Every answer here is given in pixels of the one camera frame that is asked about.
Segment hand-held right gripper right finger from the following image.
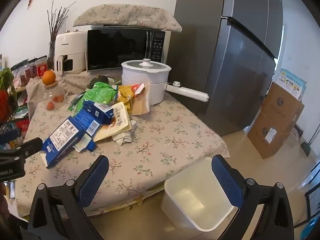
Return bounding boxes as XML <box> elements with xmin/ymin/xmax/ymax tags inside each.
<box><xmin>211</xmin><ymin>154</ymin><xmax>297</xmax><ymax>240</ymax></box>

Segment blue carton box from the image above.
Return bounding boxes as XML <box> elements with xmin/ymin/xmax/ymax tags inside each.
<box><xmin>41</xmin><ymin>116</ymin><xmax>97</xmax><ymax>169</ymax></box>

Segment blue and white box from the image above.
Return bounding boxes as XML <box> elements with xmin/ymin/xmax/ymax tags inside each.
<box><xmin>277</xmin><ymin>68</ymin><xmax>307</xmax><ymax>100</ymax></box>

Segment green plant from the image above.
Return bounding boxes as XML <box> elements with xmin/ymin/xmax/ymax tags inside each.
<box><xmin>0</xmin><ymin>67</ymin><xmax>16</xmax><ymax>98</ymax></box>

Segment black microwave oven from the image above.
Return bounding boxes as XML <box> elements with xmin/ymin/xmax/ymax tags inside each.
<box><xmin>86</xmin><ymin>26</ymin><xmax>172</xmax><ymax>73</ymax></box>

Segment grey glass pot lid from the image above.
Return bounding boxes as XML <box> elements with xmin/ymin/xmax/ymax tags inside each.
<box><xmin>122</xmin><ymin>59</ymin><xmax>172</xmax><ymax>74</ymax></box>

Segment white air fryer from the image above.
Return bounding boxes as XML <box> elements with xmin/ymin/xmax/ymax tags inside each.
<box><xmin>54</xmin><ymin>30</ymin><xmax>88</xmax><ymax>75</ymax></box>

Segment large orange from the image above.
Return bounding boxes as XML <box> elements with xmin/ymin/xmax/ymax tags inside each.
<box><xmin>42</xmin><ymin>69</ymin><xmax>56</xmax><ymax>85</ymax></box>

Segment dried branches in vase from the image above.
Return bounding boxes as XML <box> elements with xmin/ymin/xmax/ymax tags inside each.
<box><xmin>47</xmin><ymin>0</ymin><xmax>77</xmax><ymax>68</ymax></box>

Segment blue milk carton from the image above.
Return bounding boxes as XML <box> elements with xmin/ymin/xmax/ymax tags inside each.
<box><xmin>74</xmin><ymin>99</ymin><xmax>116</xmax><ymax>137</ymax></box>

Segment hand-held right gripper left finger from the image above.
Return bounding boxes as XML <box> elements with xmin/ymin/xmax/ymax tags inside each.
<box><xmin>27</xmin><ymin>155</ymin><xmax>110</xmax><ymax>240</ymax></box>

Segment white plastic bin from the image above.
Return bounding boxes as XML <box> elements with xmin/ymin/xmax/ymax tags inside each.
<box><xmin>160</xmin><ymin>156</ymin><xmax>238</xmax><ymax>232</ymax></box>

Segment red filled clear jar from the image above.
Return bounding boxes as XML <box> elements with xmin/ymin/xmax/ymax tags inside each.
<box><xmin>28</xmin><ymin>61</ymin><xmax>38</xmax><ymax>79</ymax></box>

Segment white wrapper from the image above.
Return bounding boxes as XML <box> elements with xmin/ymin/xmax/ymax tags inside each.
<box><xmin>111</xmin><ymin>120</ymin><xmax>138</xmax><ymax>146</ymax></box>

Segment green pumpkin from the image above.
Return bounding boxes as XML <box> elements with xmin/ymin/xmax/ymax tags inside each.
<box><xmin>90</xmin><ymin>74</ymin><xmax>110</xmax><ymax>90</ymax></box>

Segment red label jar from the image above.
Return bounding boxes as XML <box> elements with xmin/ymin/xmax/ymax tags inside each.
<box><xmin>36</xmin><ymin>57</ymin><xmax>48</xmax><ymax>77</ymax></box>

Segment floral microwave cover cloth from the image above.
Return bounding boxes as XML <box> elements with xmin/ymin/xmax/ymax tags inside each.
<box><xmin>73</xmin><ymin>4</ymin><xmax>182</xmax><ymax>33</ymax></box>

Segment glass jar with cork lid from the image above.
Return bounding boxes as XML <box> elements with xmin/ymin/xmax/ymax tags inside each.
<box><xmin>42</xmin><ymin>81</ymin><xmax>69</xmax><ymax>111</ymax></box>

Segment cream stand-up pouch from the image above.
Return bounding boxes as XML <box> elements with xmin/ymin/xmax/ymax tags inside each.
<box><xmin>94</xmin><ymin>102</ymin><xmax>132</xmax><ymax>142</ymax></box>

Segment cardboard box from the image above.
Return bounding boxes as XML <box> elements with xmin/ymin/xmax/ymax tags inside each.
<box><xmin>247</xmin><ymin>111</ymin><xmax>292</xmax><ymax>159</ymax></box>
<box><xmin>261</xmin><ymin>82</ymin><xmax>305</xmax><ymax>133</ymax></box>

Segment yellow snack bag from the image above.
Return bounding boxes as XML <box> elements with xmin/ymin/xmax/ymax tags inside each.
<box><xmin>117</xmin><ymin>85</ymin><xmax>135</xmax><ymax>114</ymax></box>

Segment green snack bag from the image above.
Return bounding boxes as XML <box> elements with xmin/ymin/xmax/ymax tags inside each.
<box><xmin>69</xmin><ymin>82</ymin><xmax>118</xmax><ymax>112</ymax></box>

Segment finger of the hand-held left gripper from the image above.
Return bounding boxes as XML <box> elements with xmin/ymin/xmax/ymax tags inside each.
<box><xmin>15</xmin><ymin>137</ymin><xmax>43</xmax><ymax>159</ymax></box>

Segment white electric pot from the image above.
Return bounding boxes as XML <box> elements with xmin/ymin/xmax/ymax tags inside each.
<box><xmin>121</xmin><ymin>59</ymin><xmax>209</xmax><ymax>105</ymax></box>

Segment grey refrigerator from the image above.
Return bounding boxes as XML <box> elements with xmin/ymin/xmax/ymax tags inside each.
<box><xmin>174</xmin><ymin>0</ymin><xmax>284</xmax><ymax>137</ymax></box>

